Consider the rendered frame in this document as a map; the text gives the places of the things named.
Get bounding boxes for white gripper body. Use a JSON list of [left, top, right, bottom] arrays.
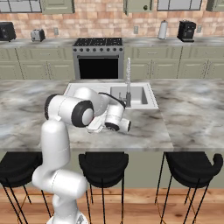
[[86, 115, 107, 135]]

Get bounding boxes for green base cabinet run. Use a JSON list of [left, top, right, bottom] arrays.
[[0, 45, 74, 81], [123, 45, 224, 81]]

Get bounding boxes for white sink basin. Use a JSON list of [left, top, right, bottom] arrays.
[[63, 81, 160, 110]]

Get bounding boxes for black bar stool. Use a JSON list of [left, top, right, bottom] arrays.
[[154, 150, 224, 224], [78, 150, 130, 224], [0, 150, 53, 224]]

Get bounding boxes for silver spring tap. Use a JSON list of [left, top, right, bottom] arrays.
[[117, 57, 133, 109]]

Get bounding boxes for silver oven with black hob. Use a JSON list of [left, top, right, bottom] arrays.
[[71, 37, 125, 81]]

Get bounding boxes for silver toaster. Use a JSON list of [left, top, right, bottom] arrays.
[[30, 28, 46, 43]]

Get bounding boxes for white paper towel roll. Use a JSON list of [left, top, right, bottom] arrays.
[[157, 19, 169, 40]]

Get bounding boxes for black toaster oven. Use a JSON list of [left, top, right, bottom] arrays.
[[0, 21, 18, 42]]

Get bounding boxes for black coffee machine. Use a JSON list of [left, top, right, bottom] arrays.
[[176, 19, 197, 44]]

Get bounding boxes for dark framed window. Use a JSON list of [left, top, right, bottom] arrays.
[[0, 0, 43, 14], [156, 0, 203, 12]]

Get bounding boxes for green wall cabinet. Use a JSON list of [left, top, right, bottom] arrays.
[[40, 0, 76, 15], [206, 0, 224, 13], [122, 0, 155, 16]]

